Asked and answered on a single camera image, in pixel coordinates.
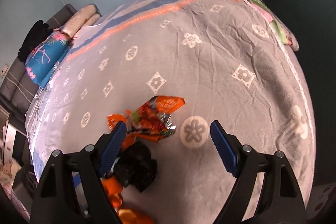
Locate black clothing pile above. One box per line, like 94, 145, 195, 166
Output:
18, 20, 53, 63

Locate grey patterned bed blanket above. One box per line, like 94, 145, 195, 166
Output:
26, 0, 315, 223

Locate blue floral folded quilt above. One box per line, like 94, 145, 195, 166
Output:
25, 30, 70, 88

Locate beige folded quilt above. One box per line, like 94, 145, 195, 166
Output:
62, 5, 101, 38

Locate black plastic bag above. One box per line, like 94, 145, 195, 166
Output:
112, 142, 158, 193

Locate orange snack wrapper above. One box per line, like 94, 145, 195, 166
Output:
106, 96, 186, 150

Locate grey padded headboard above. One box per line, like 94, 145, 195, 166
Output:
1, 4, 76, 132

